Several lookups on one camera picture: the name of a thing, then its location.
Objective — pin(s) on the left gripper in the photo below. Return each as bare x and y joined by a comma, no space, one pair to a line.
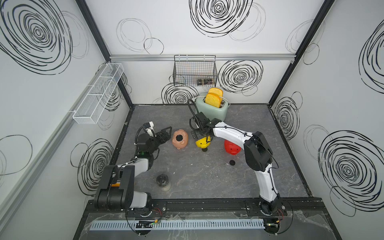
166,138

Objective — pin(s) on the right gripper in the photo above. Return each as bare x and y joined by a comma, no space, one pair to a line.
195,133

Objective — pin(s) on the yellow piggy bank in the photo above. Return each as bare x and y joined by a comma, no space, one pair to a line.
203,142

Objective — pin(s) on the pink piggy bank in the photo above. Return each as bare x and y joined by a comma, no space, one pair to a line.
183,143

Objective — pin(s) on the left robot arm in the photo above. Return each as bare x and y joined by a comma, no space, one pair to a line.
116,190

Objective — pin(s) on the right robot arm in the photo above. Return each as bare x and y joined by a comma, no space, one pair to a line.
258,156

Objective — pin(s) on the red piggy bank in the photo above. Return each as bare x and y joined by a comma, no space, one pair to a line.
231,148

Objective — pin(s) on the mint green toaster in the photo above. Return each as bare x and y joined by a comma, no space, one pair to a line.
211,112

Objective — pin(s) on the front toast slice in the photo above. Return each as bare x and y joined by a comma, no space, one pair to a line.
213,99

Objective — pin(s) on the toast slice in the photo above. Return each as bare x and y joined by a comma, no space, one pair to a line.
216,91
213,99

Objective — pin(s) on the back toast slice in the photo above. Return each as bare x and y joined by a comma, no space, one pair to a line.
216,91

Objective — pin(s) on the clear jar with white contents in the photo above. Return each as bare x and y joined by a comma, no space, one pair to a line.
163,182

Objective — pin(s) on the small jars in basket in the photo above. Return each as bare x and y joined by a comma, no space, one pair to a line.
205,82

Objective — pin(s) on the black wire wall basket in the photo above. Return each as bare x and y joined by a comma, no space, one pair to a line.
189,68

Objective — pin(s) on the white wire wall shelf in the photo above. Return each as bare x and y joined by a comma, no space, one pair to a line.
101,89

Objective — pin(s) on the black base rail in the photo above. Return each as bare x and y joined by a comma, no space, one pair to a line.
249,206

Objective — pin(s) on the white slotted cable duct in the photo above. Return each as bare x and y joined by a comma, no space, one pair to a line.
167,225

